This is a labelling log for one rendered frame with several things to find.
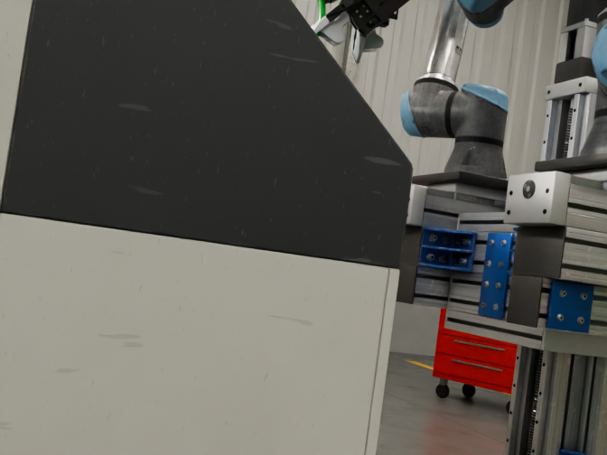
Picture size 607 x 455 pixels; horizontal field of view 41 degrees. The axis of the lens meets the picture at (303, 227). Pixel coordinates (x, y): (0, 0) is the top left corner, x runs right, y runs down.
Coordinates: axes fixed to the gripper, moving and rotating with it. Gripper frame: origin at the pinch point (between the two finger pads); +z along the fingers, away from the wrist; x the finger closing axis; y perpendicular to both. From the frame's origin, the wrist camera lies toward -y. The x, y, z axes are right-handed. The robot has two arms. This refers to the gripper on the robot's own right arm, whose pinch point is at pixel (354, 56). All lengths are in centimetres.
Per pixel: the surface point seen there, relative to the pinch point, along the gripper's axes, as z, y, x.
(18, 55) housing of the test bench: 23, -62, -47
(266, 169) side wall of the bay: 32, -26, -47
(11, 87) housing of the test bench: 27, -62, -47
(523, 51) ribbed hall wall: -237, 417, 671
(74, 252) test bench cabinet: 48, -51, -47
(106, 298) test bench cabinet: 54, -46, -47
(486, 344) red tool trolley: 80, 224, 329
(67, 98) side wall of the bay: 27, -55, -47
